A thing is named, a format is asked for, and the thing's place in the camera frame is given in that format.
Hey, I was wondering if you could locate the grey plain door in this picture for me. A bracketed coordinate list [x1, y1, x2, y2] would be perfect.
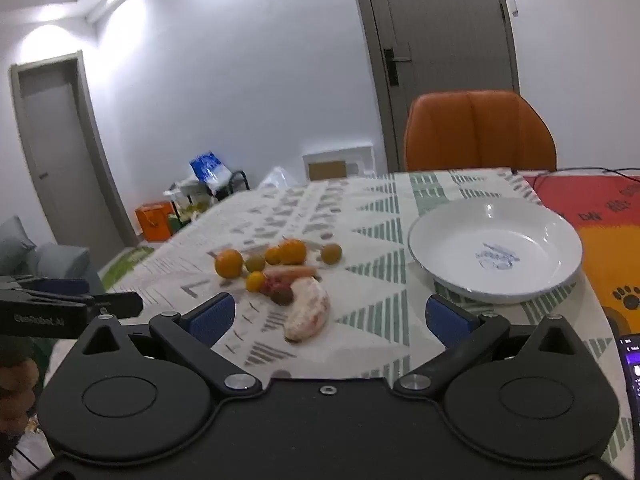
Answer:
[10, 51, 138, 281]

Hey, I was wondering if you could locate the grey door with lock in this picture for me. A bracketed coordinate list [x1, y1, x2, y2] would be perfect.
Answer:
[347, 0, 521, 173]

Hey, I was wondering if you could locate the blue and white bag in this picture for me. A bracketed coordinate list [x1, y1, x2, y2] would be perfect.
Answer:
[189, 151, 232, 193]

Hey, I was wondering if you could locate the peeled pomelo segment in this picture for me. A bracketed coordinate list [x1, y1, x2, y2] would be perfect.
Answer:
[283, 277, 331, 343]

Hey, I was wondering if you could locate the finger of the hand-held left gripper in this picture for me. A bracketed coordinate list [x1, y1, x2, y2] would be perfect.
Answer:
[75, 291, 144, 319]
[0, 275, 96, 305]

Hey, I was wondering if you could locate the black door lock handle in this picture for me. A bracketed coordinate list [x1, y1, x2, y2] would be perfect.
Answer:
[382, 46, 413, 86]

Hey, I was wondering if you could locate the white ceramic plate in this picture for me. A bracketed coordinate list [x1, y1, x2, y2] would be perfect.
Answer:
[407, 197, 585, 305]

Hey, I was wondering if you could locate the green rug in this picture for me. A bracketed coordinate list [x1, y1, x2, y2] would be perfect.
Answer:
[97, 245, 156, 293]

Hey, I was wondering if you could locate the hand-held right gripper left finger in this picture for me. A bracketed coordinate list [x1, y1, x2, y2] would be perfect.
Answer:
[75, 291, 263, 403]

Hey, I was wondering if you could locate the person's left hand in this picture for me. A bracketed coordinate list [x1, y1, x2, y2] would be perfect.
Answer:
[0, 352, 41, 443]

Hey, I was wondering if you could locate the orange box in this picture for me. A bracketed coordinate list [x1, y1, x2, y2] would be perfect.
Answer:
[135, 202, 176, 243]

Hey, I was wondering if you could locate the clear plastic bag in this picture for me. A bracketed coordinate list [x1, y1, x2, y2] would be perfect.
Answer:
[257, 166, 306, 191]

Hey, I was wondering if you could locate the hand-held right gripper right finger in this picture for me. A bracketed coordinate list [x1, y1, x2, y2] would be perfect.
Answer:
[392, 294, 596, 403]

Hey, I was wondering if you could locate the grey sofa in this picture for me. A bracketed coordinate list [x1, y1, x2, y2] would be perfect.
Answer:
[0, 216, 106, 296]

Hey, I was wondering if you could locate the black cable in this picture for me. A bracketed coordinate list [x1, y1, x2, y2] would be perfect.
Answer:
[510, 165, 640, 181]

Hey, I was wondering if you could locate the orange tangerine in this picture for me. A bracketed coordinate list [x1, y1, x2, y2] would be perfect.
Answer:
[215, 249, 245, 279]
[276, 239, 307, 266]

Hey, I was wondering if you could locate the patterned white tablecloth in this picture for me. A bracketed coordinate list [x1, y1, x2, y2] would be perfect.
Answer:
[10, 167, 640, 467]

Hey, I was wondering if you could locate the red and orange mat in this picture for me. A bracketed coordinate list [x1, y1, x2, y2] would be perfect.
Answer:
[520, 172, 640, 341]

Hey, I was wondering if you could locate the black smartphone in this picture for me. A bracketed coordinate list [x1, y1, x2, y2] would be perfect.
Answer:
[617, 334, 640, 421]

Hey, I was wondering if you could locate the white plastic container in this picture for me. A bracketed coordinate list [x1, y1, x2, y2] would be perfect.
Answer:
[164, 178, 217, 213]

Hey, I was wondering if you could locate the orange leather chair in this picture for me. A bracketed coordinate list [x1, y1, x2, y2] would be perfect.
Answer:
[403, 91, 558, 173]

